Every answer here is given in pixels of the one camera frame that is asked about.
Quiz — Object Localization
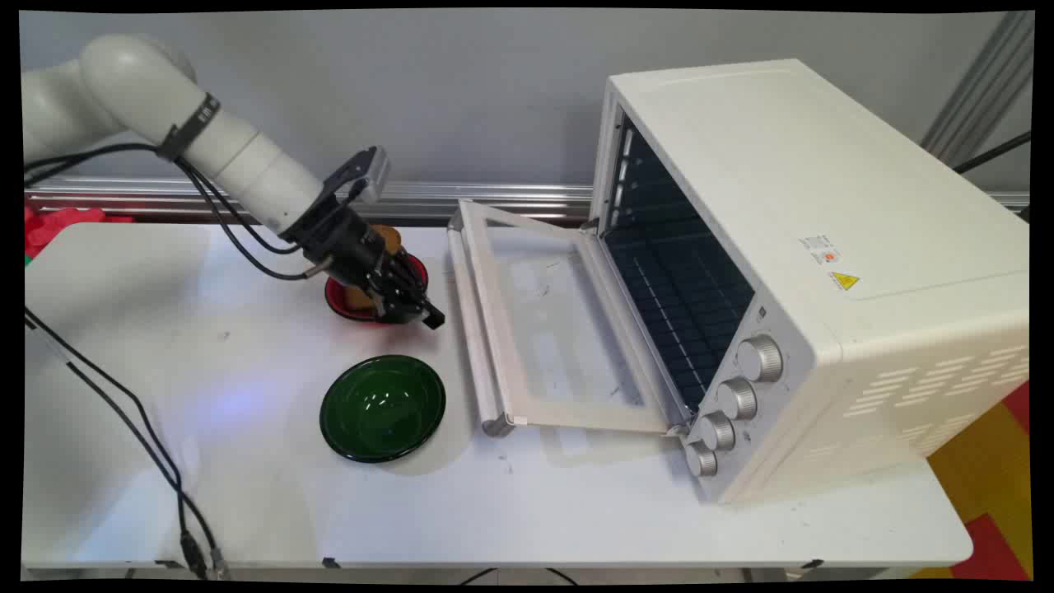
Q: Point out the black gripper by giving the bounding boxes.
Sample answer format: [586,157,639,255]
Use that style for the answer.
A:
[286,203,446,331]

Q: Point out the red plate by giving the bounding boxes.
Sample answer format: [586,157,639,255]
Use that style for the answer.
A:
[324,252,430,325]

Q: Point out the brown bread piece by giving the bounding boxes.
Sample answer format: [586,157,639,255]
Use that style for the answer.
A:
[343,224,403,312]

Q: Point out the dark green bowl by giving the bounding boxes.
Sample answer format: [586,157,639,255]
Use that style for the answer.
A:
[319,354,447,464]

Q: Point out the glass oven door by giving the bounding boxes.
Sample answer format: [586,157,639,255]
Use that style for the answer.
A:
[447,198,691,437]

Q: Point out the silver oven knob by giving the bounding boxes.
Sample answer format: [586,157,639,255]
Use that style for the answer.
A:
[698,411,736,452]
[684,441,719,479]
[735,334,784,384]
[716,377,758,422]

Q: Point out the red cloth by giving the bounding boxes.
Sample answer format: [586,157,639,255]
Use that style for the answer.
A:
[23,205,134,261]

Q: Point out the white toaster oven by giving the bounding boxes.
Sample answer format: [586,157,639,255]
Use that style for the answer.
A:
[590,58,1032,505]

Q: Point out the aluminium frame rail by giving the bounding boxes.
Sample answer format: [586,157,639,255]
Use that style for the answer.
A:
[23,178,1030,225]

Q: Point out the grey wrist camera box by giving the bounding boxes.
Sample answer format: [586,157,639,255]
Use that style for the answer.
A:
[322,147,391,207]

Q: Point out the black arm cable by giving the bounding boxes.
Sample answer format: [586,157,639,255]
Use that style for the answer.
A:
[23,142,333,282]

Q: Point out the black table cable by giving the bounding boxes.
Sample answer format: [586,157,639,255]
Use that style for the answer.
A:
[23,306,233,581]

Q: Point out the black cable behind oven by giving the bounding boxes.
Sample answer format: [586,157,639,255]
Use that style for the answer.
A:
[953,130,1033,175]

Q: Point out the aluminium frame post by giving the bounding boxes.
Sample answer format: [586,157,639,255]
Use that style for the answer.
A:
[920,11,1035,170]

